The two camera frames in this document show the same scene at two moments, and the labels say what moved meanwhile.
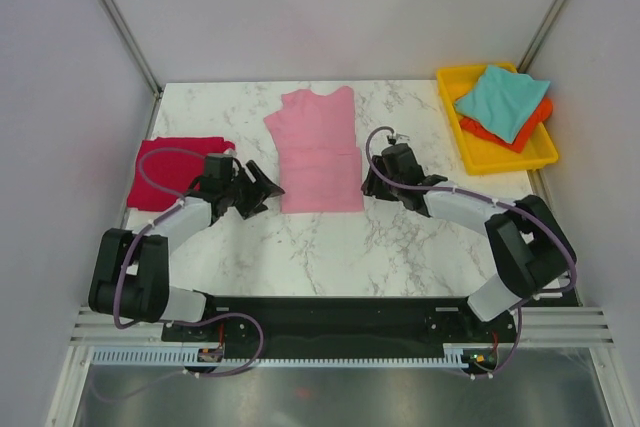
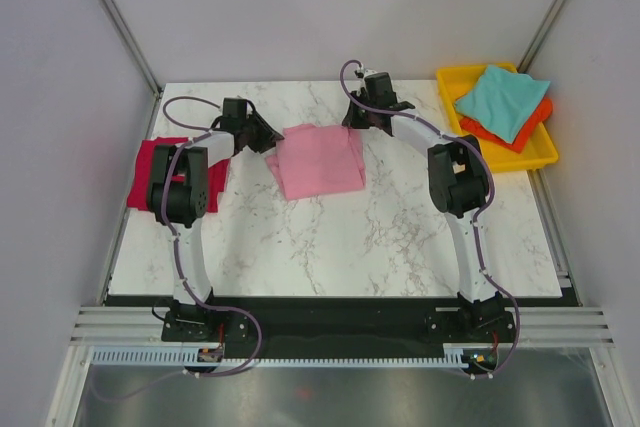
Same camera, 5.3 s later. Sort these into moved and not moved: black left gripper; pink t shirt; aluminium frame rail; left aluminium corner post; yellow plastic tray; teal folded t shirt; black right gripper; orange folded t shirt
Moved: pink t shirt; black right gripper; black left gripper
Not moved: yellow plastic tray; left aluminium corner post; orange folded t shirt; aluminium frame rail; teal folded t shirt
